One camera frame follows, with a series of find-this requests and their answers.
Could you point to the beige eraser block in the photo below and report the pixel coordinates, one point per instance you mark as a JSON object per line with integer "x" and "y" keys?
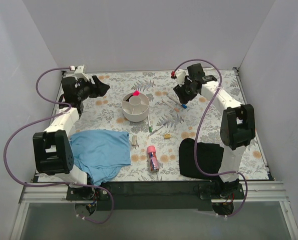
{"x": 134, "y": 140}

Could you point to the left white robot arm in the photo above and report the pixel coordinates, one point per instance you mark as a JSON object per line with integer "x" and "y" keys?
{"x": 52, "y": 150}

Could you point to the floral patterned table mat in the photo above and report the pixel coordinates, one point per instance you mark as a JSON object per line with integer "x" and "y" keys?
{"x": 197, "y": 120}

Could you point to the white marker orange cap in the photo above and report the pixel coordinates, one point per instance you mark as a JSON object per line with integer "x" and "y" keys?
{"x": 171, "y": 106}

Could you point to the light blue cloth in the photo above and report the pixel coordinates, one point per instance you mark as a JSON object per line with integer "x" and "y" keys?
{"x": 101, "y": 153}

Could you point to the black cloth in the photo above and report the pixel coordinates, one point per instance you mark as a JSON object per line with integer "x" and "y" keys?
{"x": 209, "y": 158}

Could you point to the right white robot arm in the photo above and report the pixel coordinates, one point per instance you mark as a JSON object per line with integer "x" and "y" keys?
{"x": 237, "y": 129}

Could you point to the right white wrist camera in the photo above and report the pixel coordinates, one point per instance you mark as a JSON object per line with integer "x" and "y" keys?
{"x": 179, "y": 75}

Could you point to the aluminium frame rail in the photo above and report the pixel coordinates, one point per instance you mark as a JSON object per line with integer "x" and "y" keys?
{"x": 258, "y": 191}

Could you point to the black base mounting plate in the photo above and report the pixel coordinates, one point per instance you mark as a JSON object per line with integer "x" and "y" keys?
{"x": 150, "y": 195}

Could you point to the pink capped glue tube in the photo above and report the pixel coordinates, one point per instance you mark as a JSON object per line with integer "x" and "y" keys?
{"x": 152, "y": 159}

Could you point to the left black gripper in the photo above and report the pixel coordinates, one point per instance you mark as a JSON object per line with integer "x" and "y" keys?
{"x": 95, "y": 87}

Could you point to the white marker blue cap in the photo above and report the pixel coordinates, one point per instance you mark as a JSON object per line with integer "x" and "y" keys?
{"x": 176, "y": 101}

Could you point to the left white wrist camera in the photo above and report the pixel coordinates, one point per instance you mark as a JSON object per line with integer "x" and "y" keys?
{"x": 79, "y": 72}

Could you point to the white round divided organizer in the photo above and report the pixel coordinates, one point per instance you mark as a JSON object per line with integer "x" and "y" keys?
{"x": 135, "y": 108}

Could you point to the gold pencil sharpener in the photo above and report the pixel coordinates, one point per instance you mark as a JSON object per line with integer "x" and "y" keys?
{"x": 167, "y": 136}

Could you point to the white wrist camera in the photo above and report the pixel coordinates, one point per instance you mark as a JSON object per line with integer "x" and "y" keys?
{"x": 179, "y": 75}
{"x": 79, "y": 72}

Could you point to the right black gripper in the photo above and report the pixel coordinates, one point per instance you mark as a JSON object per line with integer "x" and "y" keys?
{"x": 182, "y": 92}

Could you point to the pink black highlighter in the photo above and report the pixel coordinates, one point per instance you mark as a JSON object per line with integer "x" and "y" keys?
{"x": 135, "y": 93}

